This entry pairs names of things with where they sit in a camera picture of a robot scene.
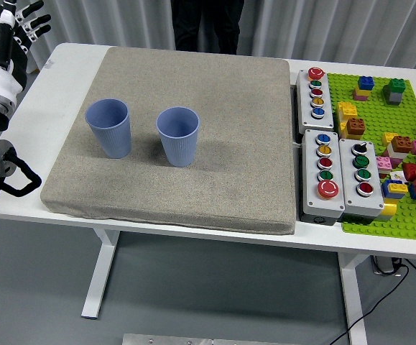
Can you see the green toy brick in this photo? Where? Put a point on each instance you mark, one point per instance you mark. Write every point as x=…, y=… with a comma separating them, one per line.
x=395, y=86

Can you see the white printed toy brick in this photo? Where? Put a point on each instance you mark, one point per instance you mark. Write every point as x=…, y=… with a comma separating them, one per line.
x=397, y=176

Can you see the yellow floor tape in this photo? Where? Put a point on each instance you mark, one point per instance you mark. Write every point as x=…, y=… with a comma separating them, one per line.
x=34, y=69

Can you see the green brick baseplate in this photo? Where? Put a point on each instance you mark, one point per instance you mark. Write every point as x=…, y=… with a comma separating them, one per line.
x=376, y=108

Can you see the blue ribbed cup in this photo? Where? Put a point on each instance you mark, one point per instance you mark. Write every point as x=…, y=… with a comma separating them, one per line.
x=110, y=133
x=179, y=147

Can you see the grey toy brick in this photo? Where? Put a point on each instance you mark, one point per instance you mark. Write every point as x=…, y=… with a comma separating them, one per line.
x=394, y=98

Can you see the red toy brick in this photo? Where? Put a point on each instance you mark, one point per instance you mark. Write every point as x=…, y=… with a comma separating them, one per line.
x=410, y=171

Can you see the yellow pink brick stack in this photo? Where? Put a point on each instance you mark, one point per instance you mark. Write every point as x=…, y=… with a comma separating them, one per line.
x=359, y=94

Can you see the grey-brown mat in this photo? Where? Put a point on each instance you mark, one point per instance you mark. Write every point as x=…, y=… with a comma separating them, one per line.
x=211, y=118

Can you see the grey power strip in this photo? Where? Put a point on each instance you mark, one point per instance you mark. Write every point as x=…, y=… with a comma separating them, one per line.
x=385, y=266

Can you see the grey five-button control box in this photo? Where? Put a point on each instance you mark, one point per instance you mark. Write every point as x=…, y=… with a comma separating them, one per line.
x=312, y=187
x=313, y=122

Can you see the yellow toy brick stack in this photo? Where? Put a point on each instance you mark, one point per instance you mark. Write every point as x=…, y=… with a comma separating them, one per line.
x=345, y=109

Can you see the grey selector switch control box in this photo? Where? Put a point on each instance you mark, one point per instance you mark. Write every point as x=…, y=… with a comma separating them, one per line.
x=349, y=179

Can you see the brown toy brick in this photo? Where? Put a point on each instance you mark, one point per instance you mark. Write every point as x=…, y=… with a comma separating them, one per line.
x=402, y=143
x=355, y=127

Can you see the pink toy brick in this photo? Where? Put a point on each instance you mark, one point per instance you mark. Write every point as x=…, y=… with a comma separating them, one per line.
x=384, y=163

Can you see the person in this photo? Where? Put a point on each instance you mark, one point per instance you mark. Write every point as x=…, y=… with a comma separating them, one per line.
x=207, y=25

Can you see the white pleated curtain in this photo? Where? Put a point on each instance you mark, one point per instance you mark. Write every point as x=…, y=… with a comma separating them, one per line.
x=103, y=18

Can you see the metal plate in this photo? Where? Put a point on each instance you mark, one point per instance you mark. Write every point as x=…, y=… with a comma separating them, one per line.
x=186, y=339

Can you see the white table leg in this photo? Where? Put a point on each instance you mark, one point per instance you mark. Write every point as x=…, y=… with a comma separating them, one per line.
x=101, y=273
x=353, y=294

